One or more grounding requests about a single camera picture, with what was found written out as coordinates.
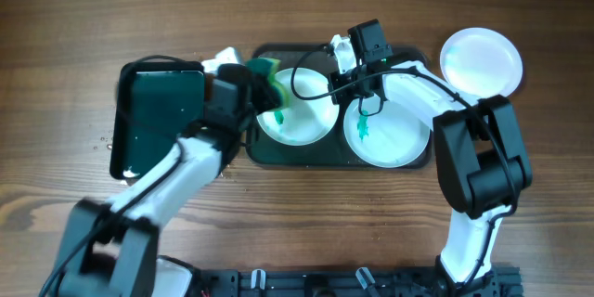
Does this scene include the green yellow sponge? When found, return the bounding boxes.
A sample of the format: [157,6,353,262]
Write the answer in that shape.
[246,58,290,111]

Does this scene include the white plate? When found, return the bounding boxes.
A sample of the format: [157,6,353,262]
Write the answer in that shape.
[439,27,523,97]
[257,69,340,146]

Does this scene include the pale blue plate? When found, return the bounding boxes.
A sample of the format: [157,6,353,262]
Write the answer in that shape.
[343,96,430,168]

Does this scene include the white plate top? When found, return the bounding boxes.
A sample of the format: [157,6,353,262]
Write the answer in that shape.
[439,27,523,97]

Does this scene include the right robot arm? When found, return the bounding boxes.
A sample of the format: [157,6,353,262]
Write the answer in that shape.
[329,60,533,295]

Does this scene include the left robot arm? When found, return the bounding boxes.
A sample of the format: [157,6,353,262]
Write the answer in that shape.
[40,58,288,296]

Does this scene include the black water basin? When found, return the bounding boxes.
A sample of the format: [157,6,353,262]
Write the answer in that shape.
[110,59,204,180]

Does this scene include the left black cable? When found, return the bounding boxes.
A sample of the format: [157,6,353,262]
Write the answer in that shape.
[39,54,205,297]

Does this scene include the black cable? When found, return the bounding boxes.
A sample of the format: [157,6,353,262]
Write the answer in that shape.
[290,44,521,289]
[39,54,205,297]

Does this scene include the right black cable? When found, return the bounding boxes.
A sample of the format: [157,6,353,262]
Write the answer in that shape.
[290,44,521,289]

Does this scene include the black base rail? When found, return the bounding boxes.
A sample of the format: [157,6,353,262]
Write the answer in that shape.
[189,266,524,297]

